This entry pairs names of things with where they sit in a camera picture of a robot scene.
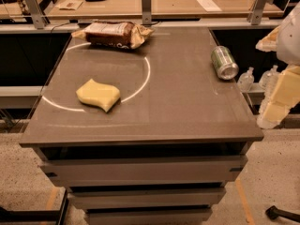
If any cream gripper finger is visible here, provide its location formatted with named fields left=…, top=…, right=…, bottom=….
left=255, top=27, right=279, bottom=52
left=257, top=65, right=300, bottom=129

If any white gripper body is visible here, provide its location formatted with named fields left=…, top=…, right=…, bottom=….
left=277, top=4, right=300, bottom=65

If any green soda can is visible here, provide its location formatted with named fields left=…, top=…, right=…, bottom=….
left=211, top=46, right=239, bottom=81

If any clear bottle right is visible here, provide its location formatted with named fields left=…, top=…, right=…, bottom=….
left=259, top=65, right=278, bottom=89

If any white paper sheet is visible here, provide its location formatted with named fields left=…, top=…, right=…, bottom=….
left=197, top=0, right=221, bottom=12

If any grey drawer cabinet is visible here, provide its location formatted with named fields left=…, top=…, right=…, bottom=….
left=21, top=27, right=263, bottom=225

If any black chair caster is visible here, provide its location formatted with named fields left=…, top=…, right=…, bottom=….
left=265, top=205, right=300, bottom=222

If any brown chip bag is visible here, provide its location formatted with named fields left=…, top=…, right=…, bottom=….
left=71, top=22, right=154, bottom=50

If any yellow sponge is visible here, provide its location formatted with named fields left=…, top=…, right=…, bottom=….
left=76, top=79, right=120, bottom=113

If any wooden back desk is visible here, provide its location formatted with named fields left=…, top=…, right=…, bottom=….
left=45, top=0, right=285, bottom=21

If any small paper card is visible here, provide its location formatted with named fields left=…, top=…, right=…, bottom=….
left=57, top=0, right=83, bottom=10

